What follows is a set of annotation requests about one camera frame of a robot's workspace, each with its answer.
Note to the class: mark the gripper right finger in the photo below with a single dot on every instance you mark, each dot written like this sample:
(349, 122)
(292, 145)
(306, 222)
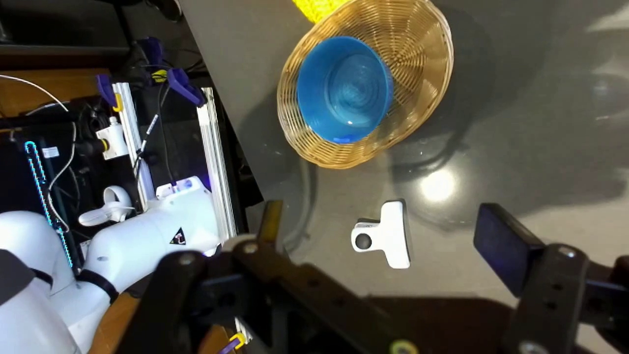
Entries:
(550, 295)

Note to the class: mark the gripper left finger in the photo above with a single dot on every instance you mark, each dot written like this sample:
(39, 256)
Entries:
(275, 275)

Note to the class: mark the blue plastic bowl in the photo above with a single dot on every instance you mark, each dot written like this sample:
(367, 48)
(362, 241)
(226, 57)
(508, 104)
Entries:
(344, 88)

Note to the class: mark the purple spring clamp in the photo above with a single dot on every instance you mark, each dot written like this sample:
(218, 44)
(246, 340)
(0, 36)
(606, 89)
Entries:
(153, 49)
(235, 342)
(105, 91)
(184, 86)

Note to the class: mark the white plastic clip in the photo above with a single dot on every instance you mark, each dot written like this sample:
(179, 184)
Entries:
(390, 236)

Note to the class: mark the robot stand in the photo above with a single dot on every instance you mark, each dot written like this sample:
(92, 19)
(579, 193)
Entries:
(114, 324)

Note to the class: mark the white hand controller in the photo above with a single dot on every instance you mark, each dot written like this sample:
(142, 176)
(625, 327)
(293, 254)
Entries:
(115, 209)

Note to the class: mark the white gadget with yellow knob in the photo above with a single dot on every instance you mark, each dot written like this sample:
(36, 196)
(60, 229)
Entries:
(114, 140)

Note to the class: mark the woven wicker basket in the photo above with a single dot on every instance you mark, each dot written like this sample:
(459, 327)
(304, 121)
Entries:
(417, 59)

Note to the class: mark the yellow knobbly object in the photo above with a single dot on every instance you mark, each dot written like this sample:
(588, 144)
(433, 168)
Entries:
(314, 9)

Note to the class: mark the black computer with blue light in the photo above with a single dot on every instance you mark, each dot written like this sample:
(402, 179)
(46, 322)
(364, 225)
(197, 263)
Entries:
(19, 177)

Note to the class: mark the aluminium frame rail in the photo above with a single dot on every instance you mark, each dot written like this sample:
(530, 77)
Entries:
(130, 128)
(216, 162)

